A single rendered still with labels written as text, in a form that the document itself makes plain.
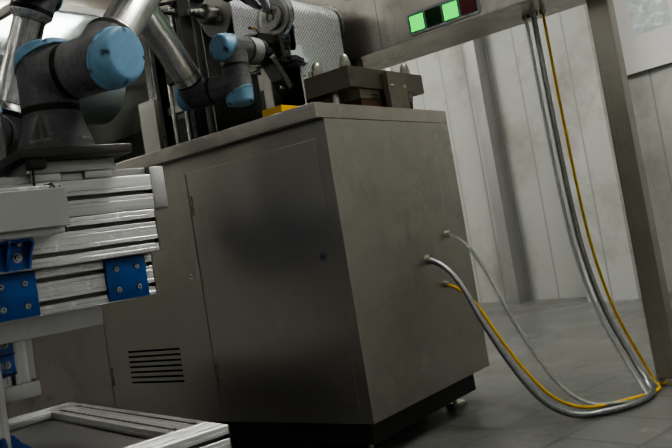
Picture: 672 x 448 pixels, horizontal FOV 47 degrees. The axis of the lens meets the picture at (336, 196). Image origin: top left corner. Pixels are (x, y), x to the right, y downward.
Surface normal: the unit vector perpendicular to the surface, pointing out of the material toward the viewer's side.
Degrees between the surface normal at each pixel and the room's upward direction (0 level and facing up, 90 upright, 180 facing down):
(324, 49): 90
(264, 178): 90
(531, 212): 90
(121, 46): 96
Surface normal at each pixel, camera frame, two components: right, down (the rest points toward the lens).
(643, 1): -0.76, 0.09
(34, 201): 0.63, -0.15
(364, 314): 0.78, -0.16
